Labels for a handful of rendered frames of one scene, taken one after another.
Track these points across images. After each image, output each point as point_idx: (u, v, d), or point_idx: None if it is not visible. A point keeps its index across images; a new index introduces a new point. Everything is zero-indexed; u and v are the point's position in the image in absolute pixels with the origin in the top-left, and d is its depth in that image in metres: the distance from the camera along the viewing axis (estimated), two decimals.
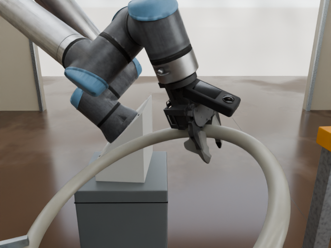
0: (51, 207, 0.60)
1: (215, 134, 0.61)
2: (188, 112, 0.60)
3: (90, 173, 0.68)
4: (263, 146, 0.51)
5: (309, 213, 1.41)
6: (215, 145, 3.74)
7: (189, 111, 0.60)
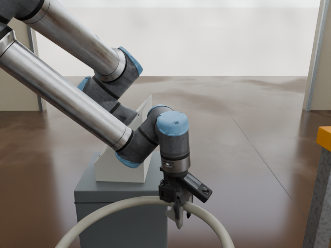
0: (64, 245, 0.79)
1: (191, 209, 0.90)
2: (177, 193, 0.88)
3: (92, 220, 0.89)
4: (223, 228, 0.80)
5: (309, 213, 1.41)
6: (215, 145, 3.74)
7: (178, 193, 0.88)
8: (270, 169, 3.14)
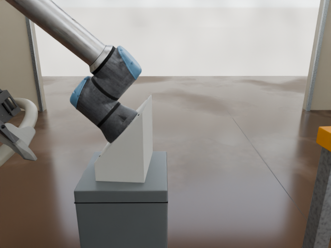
0: None
1: (12, 103, 0.84)
2: None
3: None
4: (30, 105, 0.76)
5: (309, 213, 1.41)
6: (215, 145, 3.74)
7: None
8: (270, 169, 3.14)
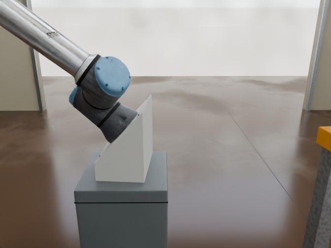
0: None
1: None
2: None
3: None
4: None
5: (309, 213, 1.41)
6: (215, 145, 3.74)
7: None
8: (270, 169, 3.14)
